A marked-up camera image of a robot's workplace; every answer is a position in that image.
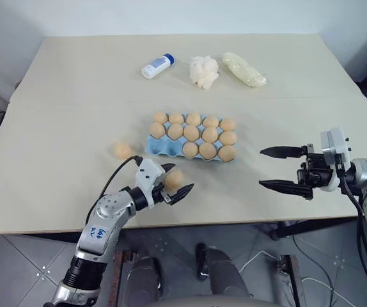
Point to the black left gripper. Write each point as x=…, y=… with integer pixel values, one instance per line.
x=160, y=192

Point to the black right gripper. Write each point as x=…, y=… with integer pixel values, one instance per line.
x=317, y=169

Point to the brown egg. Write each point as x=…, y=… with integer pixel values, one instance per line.
x=122, y=150
x=207, y=151
x=190, y=150
x=175, y=131
x=210, y=121
x=227, y=124
x=191, y=132
x=160, y=117
x=174, y=180
x=157, y=130
x=227, y=153
x=209, y=134
x=176, y=118
x=228, y=138
x=193, y=118

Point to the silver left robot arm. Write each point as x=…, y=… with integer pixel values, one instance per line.
x=106, y=208

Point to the blue egg carton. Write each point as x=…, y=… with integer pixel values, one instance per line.
x=164, y=147

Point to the black table support bar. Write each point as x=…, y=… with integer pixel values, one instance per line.
x=311, y=228

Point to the dark rounded shape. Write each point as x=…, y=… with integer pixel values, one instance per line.
x=222, y=275
x=145, y=281

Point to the clear plastic bag roll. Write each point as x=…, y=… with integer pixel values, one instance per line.
x=242, y=68

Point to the crumpled white plastic wad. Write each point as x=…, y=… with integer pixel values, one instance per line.
x=203, y=72

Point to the white bottle with blue cap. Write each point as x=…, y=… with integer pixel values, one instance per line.
x=156, y=66

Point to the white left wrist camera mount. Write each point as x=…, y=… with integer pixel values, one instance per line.
x=148, y=174

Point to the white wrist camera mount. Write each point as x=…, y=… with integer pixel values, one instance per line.
x=333, y=147
x=148, y=174

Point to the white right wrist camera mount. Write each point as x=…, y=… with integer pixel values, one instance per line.
x=333, y=147

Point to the dark wooden frame rail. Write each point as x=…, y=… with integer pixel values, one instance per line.
x=121, y=278
x=290, y=281

